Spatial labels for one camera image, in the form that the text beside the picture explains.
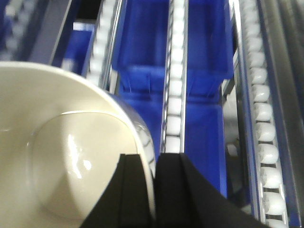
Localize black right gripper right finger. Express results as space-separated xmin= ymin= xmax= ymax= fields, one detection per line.
xmin=155 ymin=153 xmax=265 ymax=228

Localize white roller track middle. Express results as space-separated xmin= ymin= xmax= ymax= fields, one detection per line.
xmin=160 ymin=0 xmax=189 ymax=153

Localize blue crate below rollers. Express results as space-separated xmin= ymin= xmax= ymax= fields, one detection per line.
xmin=112 ymin=0 xmax=233 ymax=195

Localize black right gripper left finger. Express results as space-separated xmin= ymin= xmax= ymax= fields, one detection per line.
xmin=80 ymin=154 xmax=152 ymax=228

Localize white roller track right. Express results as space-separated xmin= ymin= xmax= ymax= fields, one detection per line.
xmin=234 ymin=0 xmax=289 ymax=228

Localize white roller track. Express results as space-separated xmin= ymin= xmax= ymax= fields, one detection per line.
xmin=82 ymin=0 xmax=123 ymax=94
xmin=234 ymin=0 xmax=289 ymax=228
xmin=160 ymin=0 xmax=189 ymax=153

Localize white roller track left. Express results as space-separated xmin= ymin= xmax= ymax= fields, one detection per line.
xmin=82 ymin=0 xmax=123 ymax=94

